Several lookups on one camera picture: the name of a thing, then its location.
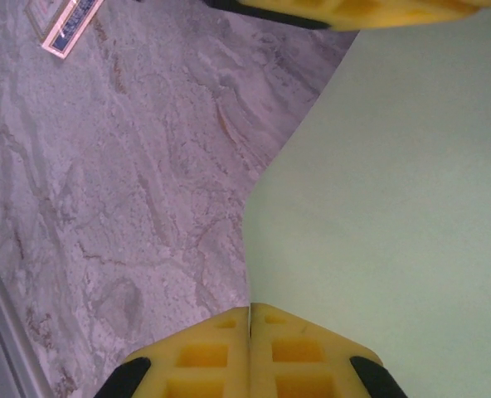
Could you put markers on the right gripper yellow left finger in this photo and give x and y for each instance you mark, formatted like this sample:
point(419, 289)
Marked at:
point(208, 365)

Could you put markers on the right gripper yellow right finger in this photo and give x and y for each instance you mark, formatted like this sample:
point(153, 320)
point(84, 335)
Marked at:
point(299, 365)

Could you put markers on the small pink white card box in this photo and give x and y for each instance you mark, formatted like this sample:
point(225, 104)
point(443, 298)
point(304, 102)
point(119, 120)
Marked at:
point(63, 29)

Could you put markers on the light green cloth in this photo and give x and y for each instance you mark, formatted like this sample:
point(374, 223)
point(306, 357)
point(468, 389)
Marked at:
point(395, 186)

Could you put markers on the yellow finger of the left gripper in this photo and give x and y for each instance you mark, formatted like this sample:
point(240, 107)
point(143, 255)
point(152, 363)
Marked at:
point(303, 10)
point(415, 10)

